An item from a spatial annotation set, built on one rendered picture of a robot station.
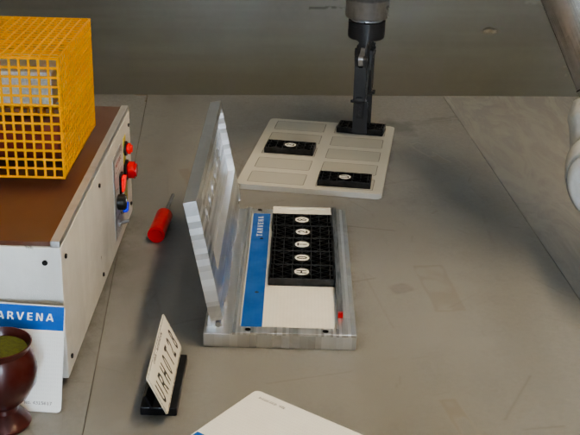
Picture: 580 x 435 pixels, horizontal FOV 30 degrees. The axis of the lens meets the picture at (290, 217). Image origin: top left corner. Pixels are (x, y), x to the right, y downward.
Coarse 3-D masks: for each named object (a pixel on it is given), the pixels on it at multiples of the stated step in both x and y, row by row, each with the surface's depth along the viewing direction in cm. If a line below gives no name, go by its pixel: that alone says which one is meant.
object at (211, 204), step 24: (216, 120) 169; (216, 144) 173; (192, 168) 150; (216, 168) 169; (192, 192) 141; (216, 192) 165; (192, 216) 139; (216, 216) 161; (192, 240) 140; (216, 240) 156; (216, 264) 146; (216, 288) 143; (216, 312) 144
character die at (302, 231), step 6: (276, 228) 176; (282, 228) 176; (288, 228) 176; (294, 228) 177; (300, 228) 176; (306, 228) 176; (312, 228) 177; (318, 228) 176; (324, 228) 176; (330, 228) 177; (276, 234) 173; (282, 234) 174; (288, 234) 174; (294, 234) 174; (300, 234) 173; (306, 234) 174; (312, 234) 174; (318, 234) 174; (324, 234) 174; (330, 234) 175
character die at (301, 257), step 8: (272, 256) 166; (280, 256) 166; (288, 256) 166; (296, 256) 166; (304, 256) 166; (312, 256) 166; (320, 256) 166; (328, 256) 166; (304, 264) 163; (312, 264) 163; (320, 264) 163; (328, 264) 165
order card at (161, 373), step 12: (168, 324) 142; (156, 336) 136; (168, 336) 140; (156, 348) 134; (168, 348) 138; (180, 348) 143; (156, 360) 132; (168, 360) 137; (156, 372) 131; (168, 372) 135; (156, 384) 129; (168, 384) 133; (156, 396) 128; (168, 396) 132; (168, 408) 130
